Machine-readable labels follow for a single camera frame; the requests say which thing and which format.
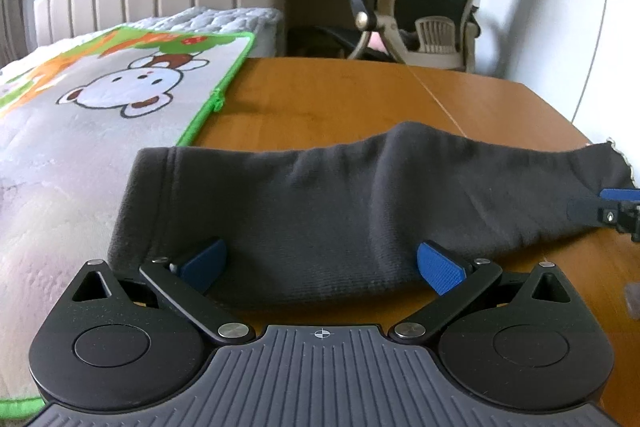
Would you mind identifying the dark grey clothing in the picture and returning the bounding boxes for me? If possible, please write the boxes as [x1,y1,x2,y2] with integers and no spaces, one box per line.
[109,121,637,309]

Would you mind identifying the monkey printed blanket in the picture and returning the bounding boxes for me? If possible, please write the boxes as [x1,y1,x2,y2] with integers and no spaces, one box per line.
[0,27,257,419]

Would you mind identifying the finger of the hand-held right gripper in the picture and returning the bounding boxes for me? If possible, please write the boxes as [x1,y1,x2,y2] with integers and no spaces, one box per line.
[567,199,640,244]
[599,188,640,204]

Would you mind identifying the white quilt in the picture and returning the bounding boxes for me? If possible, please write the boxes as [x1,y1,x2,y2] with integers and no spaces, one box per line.
[117,6,284,58]

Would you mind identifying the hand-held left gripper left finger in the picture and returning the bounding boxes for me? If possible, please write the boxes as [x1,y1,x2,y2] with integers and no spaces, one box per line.
[72,238,252,346]

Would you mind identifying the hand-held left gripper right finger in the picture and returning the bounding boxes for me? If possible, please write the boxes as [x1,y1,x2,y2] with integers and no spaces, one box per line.
[390,240,574,344]

